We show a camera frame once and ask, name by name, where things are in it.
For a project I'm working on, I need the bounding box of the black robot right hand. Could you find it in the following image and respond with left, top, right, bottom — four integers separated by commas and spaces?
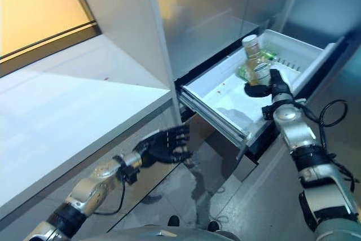
244, 68, 295, 104

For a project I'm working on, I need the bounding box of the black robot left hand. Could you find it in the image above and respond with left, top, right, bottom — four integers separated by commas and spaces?
132, 124, 194, 166

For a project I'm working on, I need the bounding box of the orange window black frame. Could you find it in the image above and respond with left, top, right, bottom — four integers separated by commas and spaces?
0, 0, 104, 78

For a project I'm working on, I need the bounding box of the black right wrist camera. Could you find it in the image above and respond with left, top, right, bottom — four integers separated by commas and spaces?
261, 105, 276, 120

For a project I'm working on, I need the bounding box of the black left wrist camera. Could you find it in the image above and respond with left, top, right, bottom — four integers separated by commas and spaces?
112, 155, 140, 186

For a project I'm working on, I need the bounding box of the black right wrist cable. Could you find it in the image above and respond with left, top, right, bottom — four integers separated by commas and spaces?
293, 99, 358, 194

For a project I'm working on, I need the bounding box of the white counter cabinet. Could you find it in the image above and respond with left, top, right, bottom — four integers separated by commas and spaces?
0, 34, 181, 241

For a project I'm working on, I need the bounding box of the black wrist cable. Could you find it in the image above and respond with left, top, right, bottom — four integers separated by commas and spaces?
93, 173, 127, 215
293, 99, 358, 194

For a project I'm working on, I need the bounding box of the white fridge drawer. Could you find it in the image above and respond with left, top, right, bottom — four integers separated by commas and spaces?
174, 29, 346, 166

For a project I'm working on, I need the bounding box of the white tall cabinet panel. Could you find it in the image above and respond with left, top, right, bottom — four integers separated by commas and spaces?
72, 0, 182, 120

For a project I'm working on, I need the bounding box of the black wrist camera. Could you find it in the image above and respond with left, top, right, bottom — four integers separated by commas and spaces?
261, 105, 276, 120
112, 155, 140, 186

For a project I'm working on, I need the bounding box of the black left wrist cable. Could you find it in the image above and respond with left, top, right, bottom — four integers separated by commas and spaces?
93, 173, 127, 215

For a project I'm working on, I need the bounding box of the yellow drink bottle white cap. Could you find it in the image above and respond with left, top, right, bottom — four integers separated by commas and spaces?
241, 34, 273, 87

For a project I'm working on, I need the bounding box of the stainless steel fridge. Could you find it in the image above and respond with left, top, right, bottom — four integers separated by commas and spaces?
143, 0, 361, 185

